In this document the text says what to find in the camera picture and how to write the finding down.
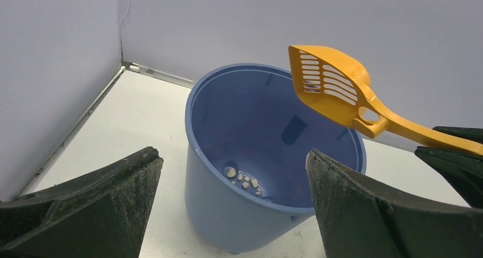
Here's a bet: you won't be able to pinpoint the aluminium frame rail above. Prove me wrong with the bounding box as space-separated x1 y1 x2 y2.
19 61 194 196

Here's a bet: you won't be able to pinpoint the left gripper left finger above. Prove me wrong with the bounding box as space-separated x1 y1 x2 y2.
1 146 163 257

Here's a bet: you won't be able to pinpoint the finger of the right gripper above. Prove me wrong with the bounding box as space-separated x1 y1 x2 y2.
433 126 483 144
414 146 482 208

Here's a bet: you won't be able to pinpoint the blue plastic bucket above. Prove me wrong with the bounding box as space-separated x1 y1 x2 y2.
185 64 366 254

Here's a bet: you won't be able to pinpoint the orange litter scoop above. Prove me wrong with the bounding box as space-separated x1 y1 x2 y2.
288 45 482 155

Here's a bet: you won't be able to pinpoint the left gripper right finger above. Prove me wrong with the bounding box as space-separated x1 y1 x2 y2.
306 149 482 257

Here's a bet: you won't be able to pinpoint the litter clumps in bucket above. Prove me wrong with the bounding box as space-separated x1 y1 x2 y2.
223 166 263 197

